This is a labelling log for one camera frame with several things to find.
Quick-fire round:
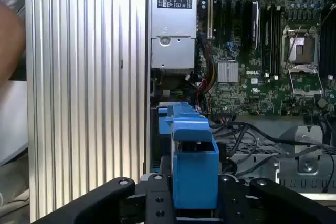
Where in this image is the silver power supply unit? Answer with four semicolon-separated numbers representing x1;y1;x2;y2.
151;0;197;70

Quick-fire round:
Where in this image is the black graphics card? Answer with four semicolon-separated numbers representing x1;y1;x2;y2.
250;0;262;50

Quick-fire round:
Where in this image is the black RAM slot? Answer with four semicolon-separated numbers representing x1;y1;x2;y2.
263;5;271;78
320;11;336;80
272;6;281;80

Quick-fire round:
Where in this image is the green motherboard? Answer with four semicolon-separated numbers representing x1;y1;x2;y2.
196;0;336;117

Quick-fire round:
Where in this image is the CPU socket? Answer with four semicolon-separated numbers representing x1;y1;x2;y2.
282;26;320;67

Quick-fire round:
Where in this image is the black disk wire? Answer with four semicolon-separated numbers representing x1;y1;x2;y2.
209;120;336;156

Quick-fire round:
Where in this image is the hard disk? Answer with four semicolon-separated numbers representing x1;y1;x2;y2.
156;102;220;212

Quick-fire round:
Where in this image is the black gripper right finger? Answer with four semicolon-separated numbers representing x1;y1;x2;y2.
219;175;336;224

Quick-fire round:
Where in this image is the red yellow wire bundle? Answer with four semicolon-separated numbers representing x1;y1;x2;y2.
196;42;218;114

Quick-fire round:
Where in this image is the metal disk bay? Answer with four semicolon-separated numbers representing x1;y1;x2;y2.
230;121;336;196

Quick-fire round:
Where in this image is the black cable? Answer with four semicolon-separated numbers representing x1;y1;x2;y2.
228;144;336;193

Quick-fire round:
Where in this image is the metal socket cover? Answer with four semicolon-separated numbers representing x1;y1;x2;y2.
288;67;324;97

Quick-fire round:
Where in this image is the white expansion slot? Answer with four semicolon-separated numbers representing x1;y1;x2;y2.
207;0;214;40

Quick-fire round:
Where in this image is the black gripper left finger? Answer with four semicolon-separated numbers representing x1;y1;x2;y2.
31;173;177;224

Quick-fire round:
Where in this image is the black open PC case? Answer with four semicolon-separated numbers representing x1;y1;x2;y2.
143;0;336;201

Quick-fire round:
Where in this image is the thin wire locking lever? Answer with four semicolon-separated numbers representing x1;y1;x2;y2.
287;25;302;61

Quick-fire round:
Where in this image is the silver finned chipset heatsink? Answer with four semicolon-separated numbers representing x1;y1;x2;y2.
217;61;239;83

